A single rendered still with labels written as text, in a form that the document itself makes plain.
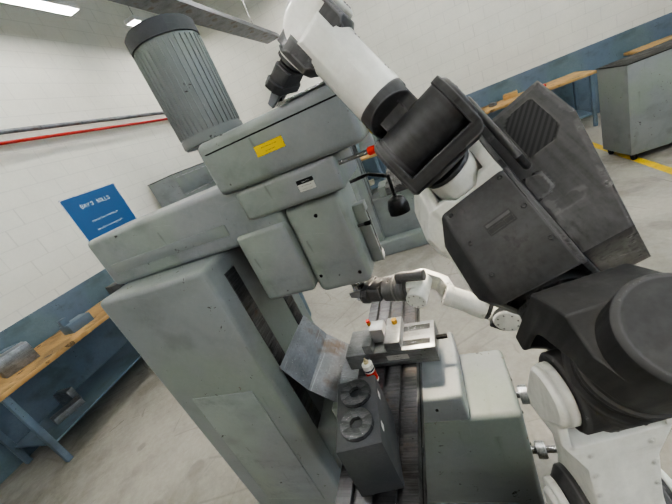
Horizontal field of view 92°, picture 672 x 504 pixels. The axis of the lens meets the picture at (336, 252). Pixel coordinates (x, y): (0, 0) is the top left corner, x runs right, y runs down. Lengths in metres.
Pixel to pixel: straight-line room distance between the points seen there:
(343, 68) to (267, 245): 0.63
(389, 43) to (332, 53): 6.93
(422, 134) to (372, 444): 0.70
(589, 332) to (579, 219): 0.18
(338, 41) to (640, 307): 0.52
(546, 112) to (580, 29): 7.39
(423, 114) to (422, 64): 6.94
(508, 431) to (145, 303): 1.34
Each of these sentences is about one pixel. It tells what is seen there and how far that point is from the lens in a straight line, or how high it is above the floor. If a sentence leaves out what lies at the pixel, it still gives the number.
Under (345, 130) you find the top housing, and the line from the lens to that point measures 0.87.
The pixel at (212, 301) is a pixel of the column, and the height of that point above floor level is 1.45.
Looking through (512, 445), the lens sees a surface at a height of 0.56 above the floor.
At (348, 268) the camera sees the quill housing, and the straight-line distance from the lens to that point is 1.03.
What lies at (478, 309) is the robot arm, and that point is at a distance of 1.07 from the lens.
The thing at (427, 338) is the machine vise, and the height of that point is 0.99.
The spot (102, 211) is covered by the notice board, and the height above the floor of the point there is 1.90.
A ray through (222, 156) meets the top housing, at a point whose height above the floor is 1.84.
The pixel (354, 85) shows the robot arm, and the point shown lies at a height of 1.84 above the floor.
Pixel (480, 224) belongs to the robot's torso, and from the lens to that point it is 0.58.
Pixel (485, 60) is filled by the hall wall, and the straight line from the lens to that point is 7.61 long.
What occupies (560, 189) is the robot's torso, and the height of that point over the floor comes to 1.60.
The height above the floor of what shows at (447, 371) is 0.84.
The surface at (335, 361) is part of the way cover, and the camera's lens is 1.49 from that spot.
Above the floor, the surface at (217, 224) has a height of 1.66.
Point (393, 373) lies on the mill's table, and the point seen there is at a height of 0.92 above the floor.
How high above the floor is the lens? 1.81
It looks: 21 degrees down
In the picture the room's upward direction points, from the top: 24 degrees counter-clockwise
